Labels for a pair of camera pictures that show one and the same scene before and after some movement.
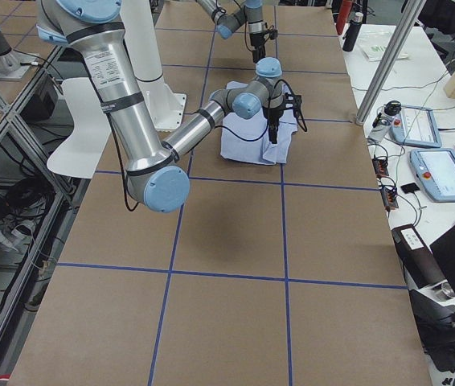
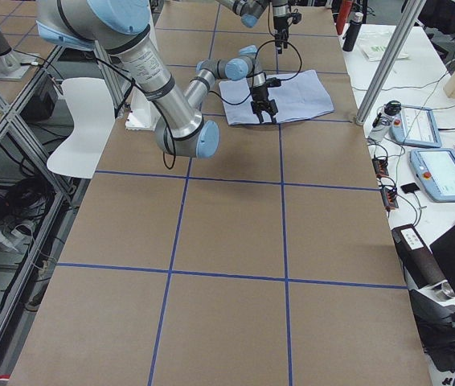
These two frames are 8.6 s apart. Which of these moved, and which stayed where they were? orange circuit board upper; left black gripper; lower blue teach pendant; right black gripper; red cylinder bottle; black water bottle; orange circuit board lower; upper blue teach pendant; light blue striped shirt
Moved: left black gripper; light blue striped shirt; right black gripper
Stayed: black water bottle; orange circuit board lower; upper blue teach pendant; lower blue teach pendant; orange circuit board upper; red cylinder bottle
